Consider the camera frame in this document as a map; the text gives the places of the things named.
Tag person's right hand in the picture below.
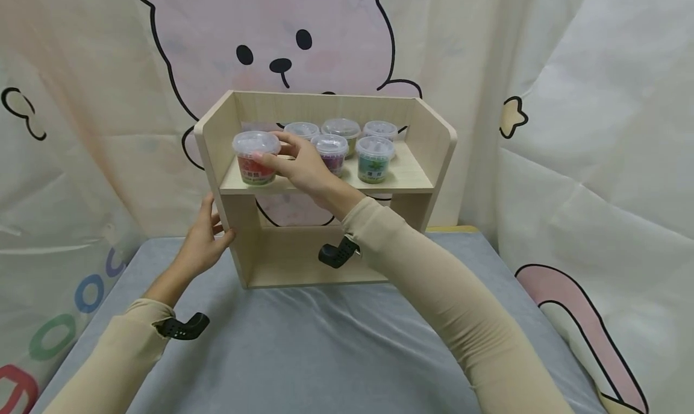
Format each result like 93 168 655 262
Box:
252 131 349 213

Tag person's left hand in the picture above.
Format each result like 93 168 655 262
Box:
175 192 238 278

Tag clear lidded cup red contents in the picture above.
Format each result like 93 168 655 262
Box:
232 131 282 186

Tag light wooden desktop shelf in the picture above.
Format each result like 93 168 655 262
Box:
193 90 458 290

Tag person's left forearm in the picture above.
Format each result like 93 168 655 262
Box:
42 262 192 414

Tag person's right forearm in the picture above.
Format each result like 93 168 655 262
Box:
324 188 577 414

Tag clear lidded plastic cup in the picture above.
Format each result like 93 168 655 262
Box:
362 121 399 142
283 122 320 142

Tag clear lidded cup purple contents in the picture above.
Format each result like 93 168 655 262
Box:
310 134 349 177

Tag clear lidded cup yellow contents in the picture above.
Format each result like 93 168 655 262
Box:
320 118 362 158

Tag clear lidded cup green contents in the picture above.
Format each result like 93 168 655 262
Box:
355 136 396 184

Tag black wrist band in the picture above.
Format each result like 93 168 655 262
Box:
152 312 211 341
318 236 362 269

